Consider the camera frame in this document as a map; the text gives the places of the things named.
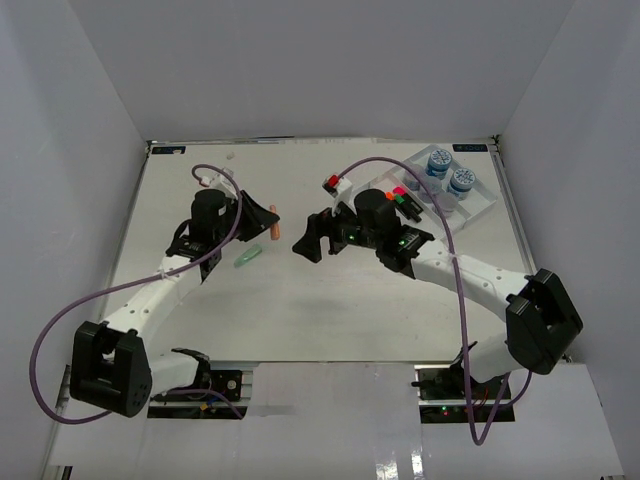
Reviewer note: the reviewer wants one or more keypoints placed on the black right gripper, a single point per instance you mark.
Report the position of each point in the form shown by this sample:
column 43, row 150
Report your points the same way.
column 310, row 245

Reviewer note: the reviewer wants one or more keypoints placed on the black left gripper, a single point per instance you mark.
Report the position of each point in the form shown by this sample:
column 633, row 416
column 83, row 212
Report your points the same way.
column 257, row 218

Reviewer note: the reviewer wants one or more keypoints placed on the green cap black highlighter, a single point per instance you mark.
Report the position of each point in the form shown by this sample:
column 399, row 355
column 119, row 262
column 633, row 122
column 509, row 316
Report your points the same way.
column 406, row 209

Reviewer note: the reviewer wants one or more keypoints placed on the clear jar of clips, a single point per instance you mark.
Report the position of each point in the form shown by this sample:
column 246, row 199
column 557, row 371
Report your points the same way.
column 414, row 179

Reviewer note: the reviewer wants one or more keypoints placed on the clear jar dark clips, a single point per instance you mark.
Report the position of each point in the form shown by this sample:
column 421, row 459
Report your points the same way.
column 430, row 189

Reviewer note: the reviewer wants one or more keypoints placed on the clear jar blue clips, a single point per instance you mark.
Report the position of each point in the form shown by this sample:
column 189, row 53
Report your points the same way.
column 446, row 204

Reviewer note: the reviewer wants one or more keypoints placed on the blue-white labelled slime jar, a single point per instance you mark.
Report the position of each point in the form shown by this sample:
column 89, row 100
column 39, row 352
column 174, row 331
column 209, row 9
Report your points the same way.
column 438, row 163

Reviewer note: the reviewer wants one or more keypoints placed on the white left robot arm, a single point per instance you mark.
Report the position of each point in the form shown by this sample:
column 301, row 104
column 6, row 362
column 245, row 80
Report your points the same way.
column 111, row 367

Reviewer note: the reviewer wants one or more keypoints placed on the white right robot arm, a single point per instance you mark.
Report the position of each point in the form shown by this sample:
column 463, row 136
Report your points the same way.
column 540, row 319

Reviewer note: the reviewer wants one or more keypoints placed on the blue label sticker left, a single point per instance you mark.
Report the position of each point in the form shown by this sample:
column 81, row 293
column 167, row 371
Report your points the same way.
column 168, row 150

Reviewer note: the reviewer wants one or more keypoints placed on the blue label sticker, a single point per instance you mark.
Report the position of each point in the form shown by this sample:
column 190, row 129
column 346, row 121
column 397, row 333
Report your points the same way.
column 475, row 147
column 168, row 150

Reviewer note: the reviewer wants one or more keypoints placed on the white compartment tray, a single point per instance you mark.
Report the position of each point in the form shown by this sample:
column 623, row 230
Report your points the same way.
column 479, row 201

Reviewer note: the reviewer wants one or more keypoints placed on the blue label sticker right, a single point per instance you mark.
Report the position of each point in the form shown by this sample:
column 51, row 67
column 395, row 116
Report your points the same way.
column 475, row 147

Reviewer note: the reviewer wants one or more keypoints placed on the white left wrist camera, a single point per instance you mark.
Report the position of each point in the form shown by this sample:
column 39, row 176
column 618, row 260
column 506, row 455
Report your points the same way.
column 220, row 182

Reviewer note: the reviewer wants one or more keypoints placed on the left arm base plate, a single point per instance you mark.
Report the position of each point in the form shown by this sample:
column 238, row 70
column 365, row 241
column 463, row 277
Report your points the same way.
column 225, row 382

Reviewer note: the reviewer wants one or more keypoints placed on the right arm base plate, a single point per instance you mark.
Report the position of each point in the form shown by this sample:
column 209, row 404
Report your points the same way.
column 438, row 385

